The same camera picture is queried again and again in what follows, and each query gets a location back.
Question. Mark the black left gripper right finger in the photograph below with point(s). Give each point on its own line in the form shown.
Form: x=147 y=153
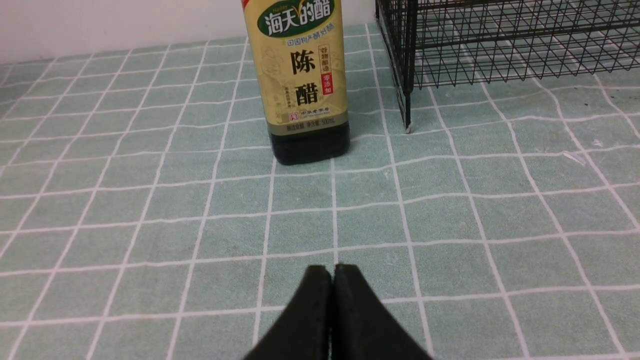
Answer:
x=363 y=328

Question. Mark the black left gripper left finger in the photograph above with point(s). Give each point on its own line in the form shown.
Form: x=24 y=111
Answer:
x=302 y=330

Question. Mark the vinegar bottle with tan cap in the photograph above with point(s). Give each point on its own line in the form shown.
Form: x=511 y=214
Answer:
x=298 y=49

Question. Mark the green checkered table cloth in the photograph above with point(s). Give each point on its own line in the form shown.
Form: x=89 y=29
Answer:
x=144 y=216

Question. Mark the black wire mesh rack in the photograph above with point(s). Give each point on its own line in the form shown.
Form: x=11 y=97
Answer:
x=432 y=43

